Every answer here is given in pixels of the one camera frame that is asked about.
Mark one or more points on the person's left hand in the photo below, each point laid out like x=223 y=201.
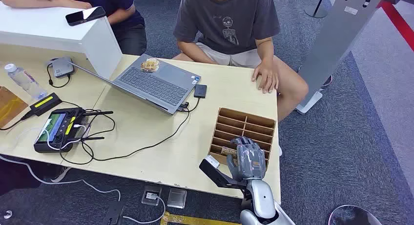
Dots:
x=267 y=76

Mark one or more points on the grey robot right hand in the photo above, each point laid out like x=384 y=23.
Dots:
x=247 y=160

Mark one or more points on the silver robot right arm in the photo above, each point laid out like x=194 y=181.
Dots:
x=263 y=201

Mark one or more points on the cardboard slotted card holder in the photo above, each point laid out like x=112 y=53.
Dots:
x=245 y=126

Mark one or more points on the person in grey shirt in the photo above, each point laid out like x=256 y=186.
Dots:
x=226 y=23

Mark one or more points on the person in dark blue shirt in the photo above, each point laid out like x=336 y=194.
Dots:
x=123 y=20

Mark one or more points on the small black hub box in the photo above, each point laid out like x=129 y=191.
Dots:
x=200 y=91

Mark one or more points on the grey metal stand panel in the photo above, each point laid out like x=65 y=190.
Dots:
x=333 y=42

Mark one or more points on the silver floor socket cover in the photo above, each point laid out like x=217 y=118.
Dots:
x=177 y=198

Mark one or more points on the yellow floor tape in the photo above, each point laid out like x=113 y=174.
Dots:
x=194 y=220

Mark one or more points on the round stanchion base with pole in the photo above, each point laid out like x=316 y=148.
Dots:
x=316 y=10

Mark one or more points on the floor socket with plug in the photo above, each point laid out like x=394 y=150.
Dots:
x=151 y=195

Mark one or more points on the grey open laptop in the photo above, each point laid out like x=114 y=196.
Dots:
x=155 y=84

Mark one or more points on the wrapped snack pack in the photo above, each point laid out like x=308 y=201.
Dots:
x=150 y=65

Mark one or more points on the round dark glossy object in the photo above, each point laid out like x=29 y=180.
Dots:
x=354 y=217

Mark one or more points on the black floor device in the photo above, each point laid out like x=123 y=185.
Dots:
x=113 y=214

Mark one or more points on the black smartphone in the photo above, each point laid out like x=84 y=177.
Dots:
x=84 y=16

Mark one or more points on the black remote controller with screen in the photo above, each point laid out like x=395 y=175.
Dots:
x=55 y=129

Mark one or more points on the grey square adapter box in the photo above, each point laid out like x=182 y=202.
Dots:
x=62 y=67

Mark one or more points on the black pack with yellow label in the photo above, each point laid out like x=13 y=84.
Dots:
x=45 y=104

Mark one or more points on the white cabinet box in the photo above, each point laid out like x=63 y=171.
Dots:
x=48 y=29

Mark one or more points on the clear plastic water bottle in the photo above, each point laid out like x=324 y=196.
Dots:
x=24 y=81

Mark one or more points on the brown cardboard sheet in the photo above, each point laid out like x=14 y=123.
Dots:
x=9 y=107

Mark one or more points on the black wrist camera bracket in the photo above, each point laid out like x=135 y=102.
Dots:
x=220 y=178

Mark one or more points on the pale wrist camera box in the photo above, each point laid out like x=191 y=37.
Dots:
x=212 y=161

